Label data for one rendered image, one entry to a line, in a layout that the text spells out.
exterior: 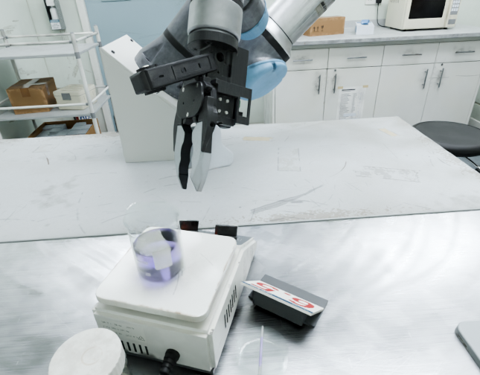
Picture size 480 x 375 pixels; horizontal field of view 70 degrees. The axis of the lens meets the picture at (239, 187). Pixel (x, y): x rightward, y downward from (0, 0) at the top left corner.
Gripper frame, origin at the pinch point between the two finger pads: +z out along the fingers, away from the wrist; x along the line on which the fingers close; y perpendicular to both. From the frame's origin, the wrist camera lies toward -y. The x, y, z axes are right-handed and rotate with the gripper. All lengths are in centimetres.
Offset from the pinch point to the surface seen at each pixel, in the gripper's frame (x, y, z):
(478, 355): -30.3, 19.2, 14.8
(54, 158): 52, -9, -2
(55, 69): 299, 19, -81
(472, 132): 21, 150, -31
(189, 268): -11.0, -4.5, 9.1
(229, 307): -12.9, -0.1, 13.3
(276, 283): -10.1, 9.2, 12.4
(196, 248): -8.7, -2.6, 7.5
